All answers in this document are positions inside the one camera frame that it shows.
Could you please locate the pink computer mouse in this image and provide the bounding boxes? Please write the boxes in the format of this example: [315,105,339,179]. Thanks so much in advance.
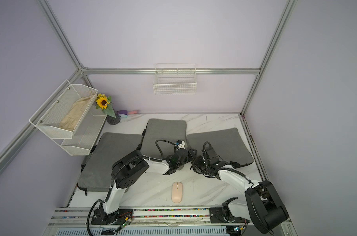
[172,182,183,203]

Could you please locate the grey laptop bag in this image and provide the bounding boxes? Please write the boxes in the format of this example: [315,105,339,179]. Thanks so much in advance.
[141,119,187,159]
[186,128,254,168]
[77,132,143,192]

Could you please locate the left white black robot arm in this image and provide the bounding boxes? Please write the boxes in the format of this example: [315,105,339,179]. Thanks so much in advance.
[86,139,198,236]

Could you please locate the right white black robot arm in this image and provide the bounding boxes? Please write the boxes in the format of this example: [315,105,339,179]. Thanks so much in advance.
[188,142,289,234]

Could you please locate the pastel toy mushrooms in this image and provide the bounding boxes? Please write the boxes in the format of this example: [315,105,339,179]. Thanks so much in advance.
[117,110,139,118]

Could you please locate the artificial sunflower bouquet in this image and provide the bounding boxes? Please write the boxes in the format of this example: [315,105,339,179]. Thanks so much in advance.
[96,93,116,118]

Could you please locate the lower white mesh shelf basket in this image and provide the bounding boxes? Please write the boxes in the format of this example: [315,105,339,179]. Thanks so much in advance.
[60,106,106,156]

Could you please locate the white mesh shelf basket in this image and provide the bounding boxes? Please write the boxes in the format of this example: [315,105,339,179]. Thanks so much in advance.
[60,106,106,156]
[29,80,98,139]

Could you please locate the beige cloth in basket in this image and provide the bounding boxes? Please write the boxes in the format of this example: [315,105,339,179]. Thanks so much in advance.
[58,95,94,131]

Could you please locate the upper white mesh shelf basket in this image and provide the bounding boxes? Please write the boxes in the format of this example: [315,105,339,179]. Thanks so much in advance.
[29,80,98,139]

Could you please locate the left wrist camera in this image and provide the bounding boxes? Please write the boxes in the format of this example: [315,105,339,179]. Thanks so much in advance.
[176,140,185,149]

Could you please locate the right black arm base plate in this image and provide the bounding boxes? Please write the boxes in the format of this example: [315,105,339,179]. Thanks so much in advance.
[209,207,250,223]

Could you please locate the white wire wall basket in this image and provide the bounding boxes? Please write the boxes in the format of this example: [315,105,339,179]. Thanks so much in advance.
[153,64,197,95]

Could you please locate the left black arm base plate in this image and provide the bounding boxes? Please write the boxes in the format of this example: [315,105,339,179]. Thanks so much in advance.
[91,206,133,225]

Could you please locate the aluminium frame rails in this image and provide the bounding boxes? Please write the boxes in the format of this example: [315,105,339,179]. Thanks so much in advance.
[0,0,299,236]

